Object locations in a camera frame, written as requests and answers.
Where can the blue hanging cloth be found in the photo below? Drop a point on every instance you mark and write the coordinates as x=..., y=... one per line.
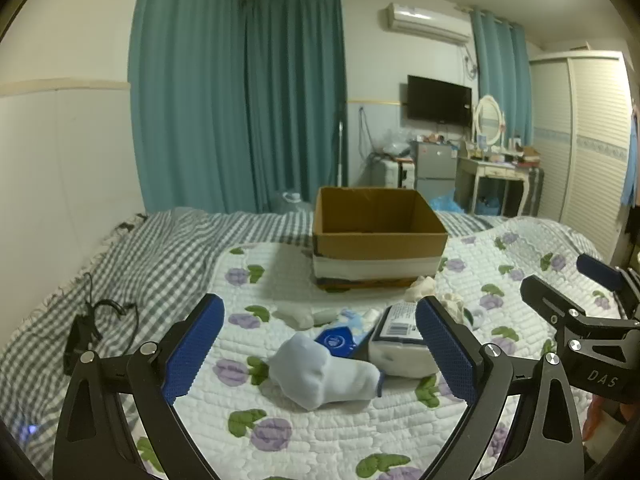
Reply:
x=632, y=160

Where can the narrow teal curtain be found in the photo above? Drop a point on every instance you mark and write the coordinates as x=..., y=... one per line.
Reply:
x=502, y=80

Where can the floral quilt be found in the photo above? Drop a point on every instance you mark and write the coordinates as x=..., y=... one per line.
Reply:
x=310, y=435

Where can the cream sock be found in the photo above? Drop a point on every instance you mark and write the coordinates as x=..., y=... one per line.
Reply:
x=452, y=304
x=420, y=290

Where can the white dressing table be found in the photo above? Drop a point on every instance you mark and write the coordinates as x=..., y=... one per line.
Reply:
x=492, y=170

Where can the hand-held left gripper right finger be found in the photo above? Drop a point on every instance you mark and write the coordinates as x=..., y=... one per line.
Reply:
x=447, y=355

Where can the oval white mirror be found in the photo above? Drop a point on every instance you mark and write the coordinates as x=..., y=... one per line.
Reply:
x=487, y=120

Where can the cardboard box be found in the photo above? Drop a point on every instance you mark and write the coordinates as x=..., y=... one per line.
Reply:
x=380, y=240

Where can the light blue white sock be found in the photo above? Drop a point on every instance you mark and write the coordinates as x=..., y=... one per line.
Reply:
x=320, y=370

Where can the white labelled packet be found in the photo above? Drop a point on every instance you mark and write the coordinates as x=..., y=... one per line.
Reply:
x=400, y=355

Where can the light blue cloth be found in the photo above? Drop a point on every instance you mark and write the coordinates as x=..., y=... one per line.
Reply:
x=355, y=321

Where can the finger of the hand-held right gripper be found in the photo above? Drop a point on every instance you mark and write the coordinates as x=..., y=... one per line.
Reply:
x=597, y=270
x=542, y=297

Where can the white air conditioner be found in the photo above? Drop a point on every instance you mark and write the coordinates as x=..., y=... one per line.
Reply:
x=425, y=22

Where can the clear plastic bag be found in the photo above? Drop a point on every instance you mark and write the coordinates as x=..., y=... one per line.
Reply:
x=395, y=144

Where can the silver mini fridge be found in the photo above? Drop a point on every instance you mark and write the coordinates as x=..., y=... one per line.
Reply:
x=435, y=167

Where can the orange white clothing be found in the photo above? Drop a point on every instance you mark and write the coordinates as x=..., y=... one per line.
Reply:
x=602, y=430

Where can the black wall television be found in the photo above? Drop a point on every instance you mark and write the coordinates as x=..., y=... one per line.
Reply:
x=439, y=101

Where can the white slatted wardrobe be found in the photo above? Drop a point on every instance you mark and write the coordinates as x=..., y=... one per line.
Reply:
x=585, y=150

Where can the blue packet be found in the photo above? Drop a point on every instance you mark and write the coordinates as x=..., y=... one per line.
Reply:
x=337, y=342

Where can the teal bag under table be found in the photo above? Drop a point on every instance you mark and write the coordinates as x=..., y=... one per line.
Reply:
x=487, y=206

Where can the wide teal curtain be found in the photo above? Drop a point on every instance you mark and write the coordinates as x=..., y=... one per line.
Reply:
x=185, y=100

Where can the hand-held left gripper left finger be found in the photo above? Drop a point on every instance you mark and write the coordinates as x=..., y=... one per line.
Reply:
x=192, y=355

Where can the white standing pole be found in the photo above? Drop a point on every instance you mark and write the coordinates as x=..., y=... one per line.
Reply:
x=342, y=150

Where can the clear water jug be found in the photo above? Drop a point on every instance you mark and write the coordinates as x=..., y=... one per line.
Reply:
x=292, y=202

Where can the blue plastic bag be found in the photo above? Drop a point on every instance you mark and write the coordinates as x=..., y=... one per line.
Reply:
x=445, y=204

